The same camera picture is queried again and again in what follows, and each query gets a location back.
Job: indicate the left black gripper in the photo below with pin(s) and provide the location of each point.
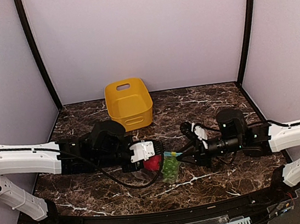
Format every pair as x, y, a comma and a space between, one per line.
133, 168

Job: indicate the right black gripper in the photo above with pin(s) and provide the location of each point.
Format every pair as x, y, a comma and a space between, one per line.
201, 157

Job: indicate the clear zip top bag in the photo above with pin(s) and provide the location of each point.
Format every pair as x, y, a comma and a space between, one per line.
147, 176

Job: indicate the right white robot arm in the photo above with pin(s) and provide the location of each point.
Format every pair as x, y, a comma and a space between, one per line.
254, 140

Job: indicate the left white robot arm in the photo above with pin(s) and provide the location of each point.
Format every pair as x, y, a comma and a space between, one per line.
105, 146

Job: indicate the red fake apple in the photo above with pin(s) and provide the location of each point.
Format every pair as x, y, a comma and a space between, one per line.
153, 163

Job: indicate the green fake grapes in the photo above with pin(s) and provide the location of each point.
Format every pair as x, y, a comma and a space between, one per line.
170, 170

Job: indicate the yellow plastic bin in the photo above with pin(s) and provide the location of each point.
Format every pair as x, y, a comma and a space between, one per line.
129, 103

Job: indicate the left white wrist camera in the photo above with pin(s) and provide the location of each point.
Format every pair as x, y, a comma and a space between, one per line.
142, 151

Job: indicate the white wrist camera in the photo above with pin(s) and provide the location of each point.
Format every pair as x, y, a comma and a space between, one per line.
195, 134
142, 151

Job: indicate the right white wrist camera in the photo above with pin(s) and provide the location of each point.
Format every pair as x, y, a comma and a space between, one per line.
195, 134

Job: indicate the black front rail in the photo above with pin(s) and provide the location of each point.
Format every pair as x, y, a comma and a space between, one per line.
252, 203

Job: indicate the left black frame post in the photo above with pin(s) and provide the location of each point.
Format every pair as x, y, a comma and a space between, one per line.
36, 54

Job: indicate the black frame post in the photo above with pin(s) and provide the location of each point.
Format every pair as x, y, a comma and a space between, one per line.
245, 42
36, 54

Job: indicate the right black frame post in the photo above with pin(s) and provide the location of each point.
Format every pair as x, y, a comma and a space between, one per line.
245, 42

